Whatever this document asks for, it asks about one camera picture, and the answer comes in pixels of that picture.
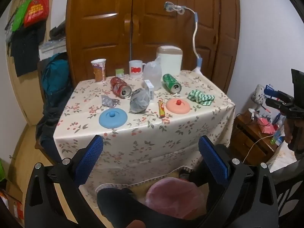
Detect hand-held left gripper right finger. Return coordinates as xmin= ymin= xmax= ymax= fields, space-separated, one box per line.
xmin=198 ymin=135 xmax=280 ymax=228

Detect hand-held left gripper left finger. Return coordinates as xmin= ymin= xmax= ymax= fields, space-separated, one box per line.
xmin=24 ymin=135 xmax=104 ymax=228

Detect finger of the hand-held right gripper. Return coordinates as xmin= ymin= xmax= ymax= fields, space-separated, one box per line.
xmin=265 ymin=98 xmax=295 ymax=114
xmin=264 ymin=87 xmax=295 ymax=101

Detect red yellow candy tube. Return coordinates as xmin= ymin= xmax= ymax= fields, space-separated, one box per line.
xmin=158 ymin=100 xmax=166 ymax=118

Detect red soda can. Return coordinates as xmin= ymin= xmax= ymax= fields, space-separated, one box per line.
xmin=110 ymin=77 xmax=132 ymax=98

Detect person's right hand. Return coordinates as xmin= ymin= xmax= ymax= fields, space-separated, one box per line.
xmin=284 ymin=117 xmax=296 ymax=146

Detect spotted table lamp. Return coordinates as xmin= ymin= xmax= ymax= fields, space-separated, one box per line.
xmin=249 ymin=84 xmax=265 ymax=111

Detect red packet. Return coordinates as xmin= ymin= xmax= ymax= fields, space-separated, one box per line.
xmin=258 ymin=117 xmax=276 ymax=135

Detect wooden nightstand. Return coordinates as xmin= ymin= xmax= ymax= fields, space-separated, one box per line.
xmin=230 ymin=113 xmax=278 ymax=165

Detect blue round silicone lid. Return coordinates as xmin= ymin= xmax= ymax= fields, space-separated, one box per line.
xmin=98 ymin=108 xmax=129 ymax=130

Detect cream floral bedding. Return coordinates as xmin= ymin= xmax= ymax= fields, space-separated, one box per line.
xmin=266 ymin=142 xmax=296 ymax=171

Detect floral tablecloth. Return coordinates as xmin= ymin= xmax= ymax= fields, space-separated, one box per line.
xmin=53 ymin=70 xmax=235 ymax=203

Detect person's left leg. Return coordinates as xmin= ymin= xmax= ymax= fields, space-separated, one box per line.
xmin=96 ymin=187 xmax=181 ymax=228

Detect dark jacket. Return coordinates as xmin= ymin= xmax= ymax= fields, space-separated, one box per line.
xmin=36 ymin=85 xmax=74 ymax=148

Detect silver blister pack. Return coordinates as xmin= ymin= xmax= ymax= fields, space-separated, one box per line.
xmin=101 ymin=95 xmax=120 ymax=107

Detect cream lace-edged cloth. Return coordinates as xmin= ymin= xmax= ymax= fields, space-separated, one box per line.
xmin=95 ymin=165 xmax=197 ymax=205

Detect pink round silicone lid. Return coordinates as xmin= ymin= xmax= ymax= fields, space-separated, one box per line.
xmin=165 ymin=98 xmax=192 ymax=114

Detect green white zigzag cloth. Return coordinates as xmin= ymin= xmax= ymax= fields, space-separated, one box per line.
xmin=187 ymin=89 xmax=215 ymax=106

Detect grey crumpled plastic bag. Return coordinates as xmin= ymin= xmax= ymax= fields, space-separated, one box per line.
xmin=129 ymin=88 xmax=150 ymax=114

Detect black printed jacket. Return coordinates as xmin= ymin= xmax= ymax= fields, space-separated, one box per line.
xmin=273 ymin=171 xmax=304 ymax=219

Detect printed paper cup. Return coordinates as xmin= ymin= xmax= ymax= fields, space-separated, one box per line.
xmin=91 ymin=59 xmax=106 ymax=82

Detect teal backpack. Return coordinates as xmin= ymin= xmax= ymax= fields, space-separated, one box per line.
xmin=41 ymin=53 xmax=73 ymax=111

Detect small white medicine box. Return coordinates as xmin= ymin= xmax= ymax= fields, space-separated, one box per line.
xmin=144 ymin=79 xmax=155 ymax=104

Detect green soda can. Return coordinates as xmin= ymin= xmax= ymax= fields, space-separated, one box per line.
xmin=162 ymin=74 xmax=182 ymax=94

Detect orange white bag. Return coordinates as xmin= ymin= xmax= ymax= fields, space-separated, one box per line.
xmin=0 ymin=189 xmax=24 ymax=222

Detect white mug with red print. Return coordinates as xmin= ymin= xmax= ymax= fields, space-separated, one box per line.
xmin=129 ymin=60 xmax=146 ymax=78

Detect clear plastic bag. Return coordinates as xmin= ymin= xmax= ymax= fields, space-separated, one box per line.
xmin=143 ymin=58 xmax=162 ymax=91

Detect white jug with brown lid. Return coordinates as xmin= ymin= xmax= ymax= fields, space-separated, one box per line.
xmin=156 ymin=46 xmax=183 ymax=76

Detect brown wooden wardrobe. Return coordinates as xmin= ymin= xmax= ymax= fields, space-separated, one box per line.
xmin=65 ymin=0 xmax=241 ymax=93

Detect dark hanging clothes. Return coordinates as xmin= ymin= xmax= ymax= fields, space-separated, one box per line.
xmin=9 ymin=20 xmax=47 ymax=77

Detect red tote bag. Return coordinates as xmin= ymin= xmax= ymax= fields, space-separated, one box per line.
xmin=23 ymin=0 xmax=50 ymax=28

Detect green tote bag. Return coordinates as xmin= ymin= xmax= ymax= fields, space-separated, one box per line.
xmin=11 ymin=0 xmax=32 ymax=32

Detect white cable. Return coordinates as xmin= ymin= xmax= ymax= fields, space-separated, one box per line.
xmin=242 ymin=135 xmax=276 ymax=164

